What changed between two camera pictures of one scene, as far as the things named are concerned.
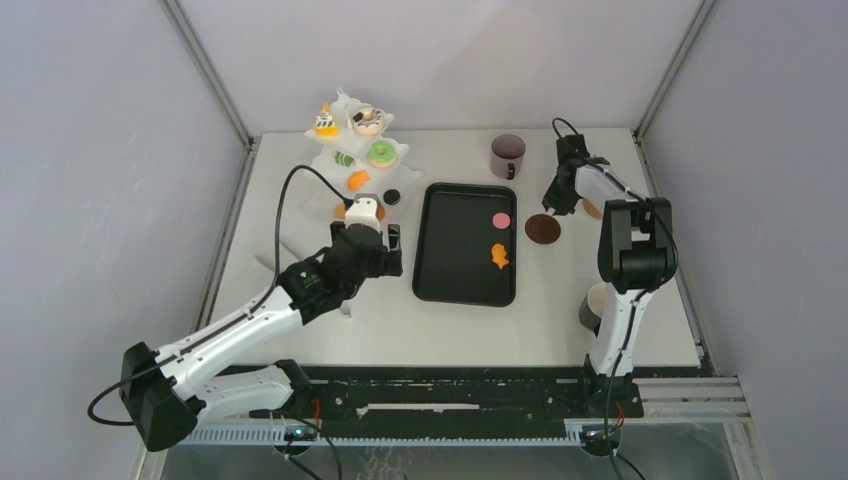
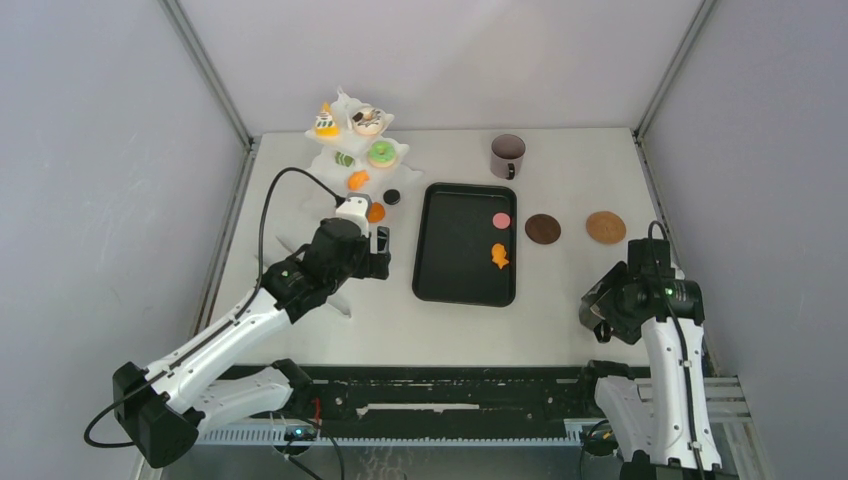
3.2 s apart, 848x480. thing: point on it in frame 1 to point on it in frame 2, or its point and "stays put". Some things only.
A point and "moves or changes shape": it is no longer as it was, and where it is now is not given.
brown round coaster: (542, 229) stays put
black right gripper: (563, 206) to (625, 327)
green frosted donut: (381, 154) stays put
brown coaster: (591, 209) moves or changes shape
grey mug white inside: (592, 307) stays put
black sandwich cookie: (391, 197) stays put
